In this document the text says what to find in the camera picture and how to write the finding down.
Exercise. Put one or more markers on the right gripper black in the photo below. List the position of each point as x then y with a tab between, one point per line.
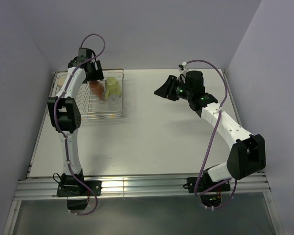
166	89

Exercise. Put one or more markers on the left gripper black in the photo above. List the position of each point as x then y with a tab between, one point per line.
98	74

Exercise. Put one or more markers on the orange ceramic mug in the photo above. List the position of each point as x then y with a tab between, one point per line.
96	88

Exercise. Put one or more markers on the pale yellow ceramic mug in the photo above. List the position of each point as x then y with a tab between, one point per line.
112	87

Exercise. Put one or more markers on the large clear glass cup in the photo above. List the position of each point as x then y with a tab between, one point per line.
114	103

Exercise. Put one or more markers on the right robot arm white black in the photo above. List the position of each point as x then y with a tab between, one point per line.
247	151

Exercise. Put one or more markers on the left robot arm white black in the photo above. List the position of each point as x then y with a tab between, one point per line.
66	118

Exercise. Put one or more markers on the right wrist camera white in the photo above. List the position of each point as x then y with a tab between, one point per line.
183	68

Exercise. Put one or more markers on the wire dish rack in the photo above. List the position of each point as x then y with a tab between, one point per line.
90	106

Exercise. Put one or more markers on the aluminium rail frame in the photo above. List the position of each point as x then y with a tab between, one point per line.
45	188

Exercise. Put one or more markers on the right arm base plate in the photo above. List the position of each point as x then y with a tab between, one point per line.
205	184

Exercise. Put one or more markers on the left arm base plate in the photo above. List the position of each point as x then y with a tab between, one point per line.
88	187

